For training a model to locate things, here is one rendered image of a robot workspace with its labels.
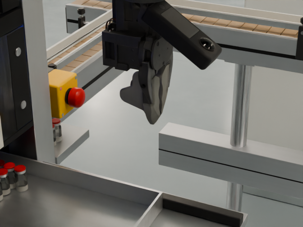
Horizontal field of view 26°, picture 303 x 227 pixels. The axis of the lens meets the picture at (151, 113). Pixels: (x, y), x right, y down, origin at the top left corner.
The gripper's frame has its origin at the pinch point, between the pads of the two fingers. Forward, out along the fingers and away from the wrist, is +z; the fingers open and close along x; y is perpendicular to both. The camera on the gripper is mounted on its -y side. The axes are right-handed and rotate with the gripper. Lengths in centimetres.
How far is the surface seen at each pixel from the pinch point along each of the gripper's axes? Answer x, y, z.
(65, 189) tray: -3.7, 20.0, 21.3
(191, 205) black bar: -6.4, -3.6, 19.5
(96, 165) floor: -135, 91, 109
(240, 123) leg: -86, 12, 46
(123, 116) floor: -182, 101, 109
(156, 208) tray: -3.4, 1.7, 19.8
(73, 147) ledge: -19.3, 27.7, 22.4
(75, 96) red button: -16.4, 24.7, 8.8
